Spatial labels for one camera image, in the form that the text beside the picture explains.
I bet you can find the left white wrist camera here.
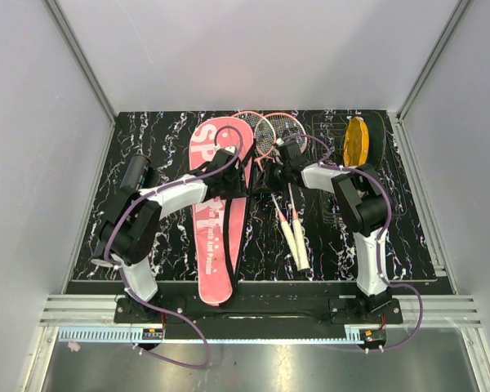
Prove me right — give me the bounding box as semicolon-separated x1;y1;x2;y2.
213;145;237;156

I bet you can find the black shuttlecock tube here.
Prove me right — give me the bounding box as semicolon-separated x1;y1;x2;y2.
120;154;157;190

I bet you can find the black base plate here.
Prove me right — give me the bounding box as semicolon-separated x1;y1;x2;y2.
114;281;403;341

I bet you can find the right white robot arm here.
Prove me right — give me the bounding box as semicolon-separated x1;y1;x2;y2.
260;140;391;324

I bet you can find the pink badminton racket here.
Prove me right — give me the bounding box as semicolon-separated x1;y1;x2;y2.
232;109;289;224
265;112;310;272

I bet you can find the left pink badminton racket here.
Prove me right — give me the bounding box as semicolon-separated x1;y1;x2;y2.
232;109;289;224

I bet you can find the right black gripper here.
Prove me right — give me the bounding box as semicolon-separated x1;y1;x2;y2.
252;159;291;195

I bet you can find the purple cable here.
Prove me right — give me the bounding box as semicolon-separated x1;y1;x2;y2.
104;125;246;371
277;133;425;353

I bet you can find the black wire basket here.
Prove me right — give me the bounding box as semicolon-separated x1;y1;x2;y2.
311;110;408;218

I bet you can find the right pink badminton racket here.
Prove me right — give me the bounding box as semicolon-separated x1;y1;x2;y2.
265;112;310;272

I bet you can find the pink racket bag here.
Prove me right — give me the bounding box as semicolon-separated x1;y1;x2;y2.
189;117;254;306

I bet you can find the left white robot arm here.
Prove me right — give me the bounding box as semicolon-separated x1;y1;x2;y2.
99;147;252;323

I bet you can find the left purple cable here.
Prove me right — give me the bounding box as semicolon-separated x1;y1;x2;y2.
104;125;246;371

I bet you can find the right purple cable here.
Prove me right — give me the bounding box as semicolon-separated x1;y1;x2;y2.
277;133;425;353

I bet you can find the clear tube lid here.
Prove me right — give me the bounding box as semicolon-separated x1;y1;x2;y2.
90;258;114;268

